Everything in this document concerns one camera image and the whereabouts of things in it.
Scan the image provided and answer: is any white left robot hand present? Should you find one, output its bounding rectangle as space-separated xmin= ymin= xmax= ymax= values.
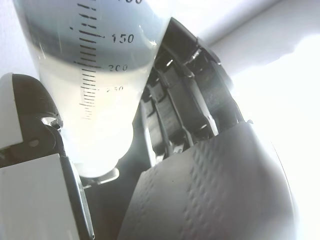
xmin=0 ymin=16 xmax=301 ymax=240

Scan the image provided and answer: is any large clear plastic syringe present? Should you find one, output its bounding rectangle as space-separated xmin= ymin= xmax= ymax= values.
xmin=13 ymin=0 xmax=173 ymax=186

